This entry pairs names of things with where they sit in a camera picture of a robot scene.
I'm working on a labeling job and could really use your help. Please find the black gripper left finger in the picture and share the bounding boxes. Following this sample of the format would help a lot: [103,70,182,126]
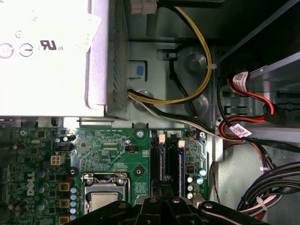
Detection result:
[67,179,167,225]

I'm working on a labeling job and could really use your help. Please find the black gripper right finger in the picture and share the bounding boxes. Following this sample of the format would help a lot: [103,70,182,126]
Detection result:
[163,175,270,225]

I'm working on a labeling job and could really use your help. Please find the black RAM slot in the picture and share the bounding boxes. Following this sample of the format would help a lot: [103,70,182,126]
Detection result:
[167,132,179,181]
[150,131,160,186]

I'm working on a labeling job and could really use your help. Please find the CPU socket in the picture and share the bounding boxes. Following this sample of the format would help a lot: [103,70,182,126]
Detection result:
[82,172,131,215]

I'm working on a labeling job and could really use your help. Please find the silver CPU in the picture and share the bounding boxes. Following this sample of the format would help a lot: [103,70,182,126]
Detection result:
[90,192,118,211]

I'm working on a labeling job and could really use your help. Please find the green motherboard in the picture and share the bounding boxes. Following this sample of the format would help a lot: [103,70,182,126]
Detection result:
[0,127,209,225]

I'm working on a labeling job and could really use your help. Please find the grey power supply unit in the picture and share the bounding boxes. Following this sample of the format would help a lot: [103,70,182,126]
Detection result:
[0,0,131,121]

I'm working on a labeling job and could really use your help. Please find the metal drive cage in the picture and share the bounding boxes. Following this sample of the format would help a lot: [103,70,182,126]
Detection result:
[220,0,300,146]

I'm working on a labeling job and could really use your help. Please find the white power connector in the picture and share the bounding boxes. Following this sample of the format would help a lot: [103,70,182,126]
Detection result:
[130,0,157,15]

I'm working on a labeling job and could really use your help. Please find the twisted red black wire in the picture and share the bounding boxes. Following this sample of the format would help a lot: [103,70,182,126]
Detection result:
[209,160,221,203]

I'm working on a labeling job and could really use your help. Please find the black wire bundle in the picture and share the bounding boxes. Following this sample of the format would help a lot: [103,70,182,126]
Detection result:
[236,161,300,213]

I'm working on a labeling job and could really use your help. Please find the orange SATA wire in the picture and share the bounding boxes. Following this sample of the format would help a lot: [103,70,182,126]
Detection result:
[220,72,288,139]

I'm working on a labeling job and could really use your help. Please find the yellow and black wires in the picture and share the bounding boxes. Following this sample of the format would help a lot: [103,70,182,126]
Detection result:
[127,6,213,106]

